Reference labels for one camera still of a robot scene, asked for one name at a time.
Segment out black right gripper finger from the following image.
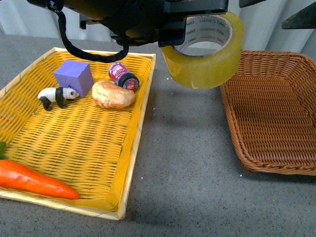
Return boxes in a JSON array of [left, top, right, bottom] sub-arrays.
[[281, 2, 316, 30]]

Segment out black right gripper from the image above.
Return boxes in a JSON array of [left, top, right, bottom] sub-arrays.
[[29, 0, 229, 47]]

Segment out yellowish packing tape roll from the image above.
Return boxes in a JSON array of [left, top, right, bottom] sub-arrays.
[[161, 11, 244, 89]]

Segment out brown wicker basket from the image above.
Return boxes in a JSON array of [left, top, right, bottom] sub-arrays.
[[220, 50, 316, 176]]

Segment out yellow woven basket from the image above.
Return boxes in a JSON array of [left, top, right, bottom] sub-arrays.
[[0, 47, 156, 220]]

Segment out small red-labelled jar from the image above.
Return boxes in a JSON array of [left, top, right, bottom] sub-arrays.
[[108, 62, 139, 92]]

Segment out purple foam cube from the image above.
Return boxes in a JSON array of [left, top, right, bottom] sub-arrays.
[[54, 59, 94, 98]]

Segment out toy bread roll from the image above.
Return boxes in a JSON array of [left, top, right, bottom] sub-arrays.
[[92, 80, 135, 109]]

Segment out toy panda figure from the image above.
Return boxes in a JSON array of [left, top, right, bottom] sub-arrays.
[[38, 87, 79, 111]]

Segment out orange toy carrot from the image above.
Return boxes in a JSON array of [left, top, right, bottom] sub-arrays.
[[0, 141, 80, 200]]

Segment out black sleeved cable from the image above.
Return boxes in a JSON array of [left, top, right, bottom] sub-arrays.
[[48, 0, 130, 63]]

